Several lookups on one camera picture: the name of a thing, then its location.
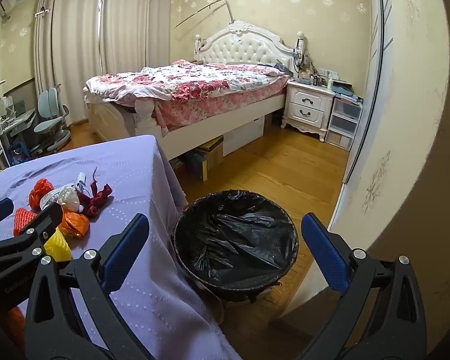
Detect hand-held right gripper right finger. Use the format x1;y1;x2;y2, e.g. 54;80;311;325
301;212;428;360

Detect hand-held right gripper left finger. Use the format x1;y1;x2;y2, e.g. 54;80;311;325
24;213;154;360

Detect orange mesh net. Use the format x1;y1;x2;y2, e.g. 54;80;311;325
13;208;38;237

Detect yellow foam net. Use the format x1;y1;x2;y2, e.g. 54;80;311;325
43;229;72;263

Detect red plastic bag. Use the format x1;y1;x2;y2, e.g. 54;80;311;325
29;179;55;211

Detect black-lined trash bin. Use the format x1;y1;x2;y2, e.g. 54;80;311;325
172;189;300;302

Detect person's left forearm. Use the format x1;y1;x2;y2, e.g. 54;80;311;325
7;305;26;346

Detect orange plastic bag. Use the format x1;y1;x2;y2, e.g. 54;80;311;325
58;211;91;239

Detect dark red wrapper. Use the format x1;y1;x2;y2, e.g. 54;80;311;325
77;182;113;218

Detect white plastic bag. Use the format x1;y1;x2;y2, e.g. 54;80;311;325
57;185;80;212

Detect blue school bag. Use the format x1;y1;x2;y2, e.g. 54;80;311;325
7;140;31;166

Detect purple dotted tablecloth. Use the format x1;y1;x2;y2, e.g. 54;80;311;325
0;134;244;360

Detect white study desk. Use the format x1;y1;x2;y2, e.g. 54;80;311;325
0;95;38;166

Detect pale green office chair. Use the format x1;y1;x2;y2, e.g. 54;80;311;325
32;86;72;154

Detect brown cardboard box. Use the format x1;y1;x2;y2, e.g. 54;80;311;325
193;137;224;179

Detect plastic drawer unit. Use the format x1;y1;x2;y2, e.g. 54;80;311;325
324;95;364;151

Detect white storage box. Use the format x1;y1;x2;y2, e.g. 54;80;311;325
223;115;266;156

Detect white nightstand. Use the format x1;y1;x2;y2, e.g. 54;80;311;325
281;80;336;143

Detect stack of books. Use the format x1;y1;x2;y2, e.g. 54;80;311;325
332;80;364;104

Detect cream wardrobe door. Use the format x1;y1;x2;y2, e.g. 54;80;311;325
281;0;450;331

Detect pink floral blanket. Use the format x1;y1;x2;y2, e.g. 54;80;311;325
84;60;291;128

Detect cluster of small bottles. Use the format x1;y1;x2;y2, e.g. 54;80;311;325
294;62;340;87

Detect beige curtain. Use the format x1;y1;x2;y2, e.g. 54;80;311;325
34;0;106;91
99;0;173;76

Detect white air conditioner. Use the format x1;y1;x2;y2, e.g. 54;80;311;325
0;0;20;19

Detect bed with floral bedding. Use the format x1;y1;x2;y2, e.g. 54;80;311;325
83;20;304;160

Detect thin metal rod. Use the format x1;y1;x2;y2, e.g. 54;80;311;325
173;0;235;31

